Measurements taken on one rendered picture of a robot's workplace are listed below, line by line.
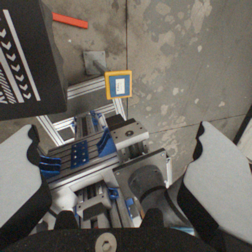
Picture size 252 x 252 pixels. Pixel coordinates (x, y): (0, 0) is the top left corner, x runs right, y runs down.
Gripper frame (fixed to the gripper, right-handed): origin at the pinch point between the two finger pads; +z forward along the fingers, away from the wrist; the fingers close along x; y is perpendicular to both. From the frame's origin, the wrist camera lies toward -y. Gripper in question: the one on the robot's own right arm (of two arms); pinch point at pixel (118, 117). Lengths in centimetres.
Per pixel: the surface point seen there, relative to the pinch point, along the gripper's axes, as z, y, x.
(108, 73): 54, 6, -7
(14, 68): 44, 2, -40
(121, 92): 54, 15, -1
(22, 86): 44, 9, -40
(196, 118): 193, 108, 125
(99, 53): 148, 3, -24
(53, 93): 47, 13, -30
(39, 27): 48, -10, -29
